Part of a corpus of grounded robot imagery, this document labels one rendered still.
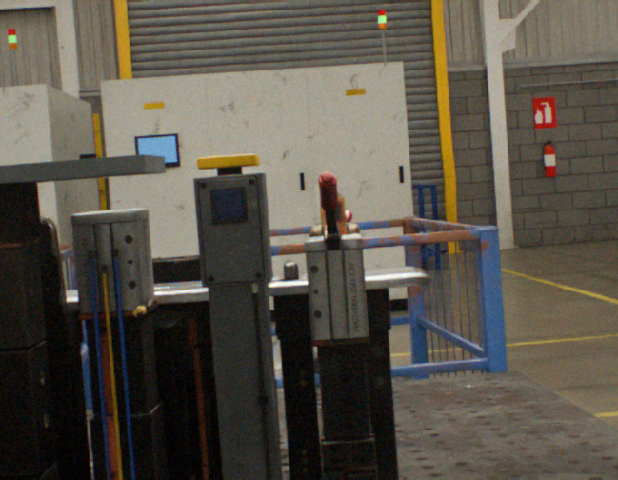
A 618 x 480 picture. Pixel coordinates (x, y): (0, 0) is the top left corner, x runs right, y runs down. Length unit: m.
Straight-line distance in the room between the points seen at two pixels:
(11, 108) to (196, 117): 1.42
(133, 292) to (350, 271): 0.25
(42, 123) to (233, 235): 8.33
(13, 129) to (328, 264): 8.25
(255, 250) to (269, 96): 8.32
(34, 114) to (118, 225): 8.16
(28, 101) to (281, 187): 2.07
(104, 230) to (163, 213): 8.09
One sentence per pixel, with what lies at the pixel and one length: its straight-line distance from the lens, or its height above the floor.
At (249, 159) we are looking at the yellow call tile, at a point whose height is 1.15.
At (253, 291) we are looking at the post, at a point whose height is 1.02.
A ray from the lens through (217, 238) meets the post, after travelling 1.21.
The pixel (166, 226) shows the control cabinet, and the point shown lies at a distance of 9.47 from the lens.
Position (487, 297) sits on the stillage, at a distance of 3.52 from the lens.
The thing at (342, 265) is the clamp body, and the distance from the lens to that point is 1.37.
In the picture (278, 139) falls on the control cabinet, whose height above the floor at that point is 1.45.
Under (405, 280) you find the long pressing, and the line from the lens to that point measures 1.48.
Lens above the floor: 1.13
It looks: 3 degrees down
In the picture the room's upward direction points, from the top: 4 degrees counter-clockwise
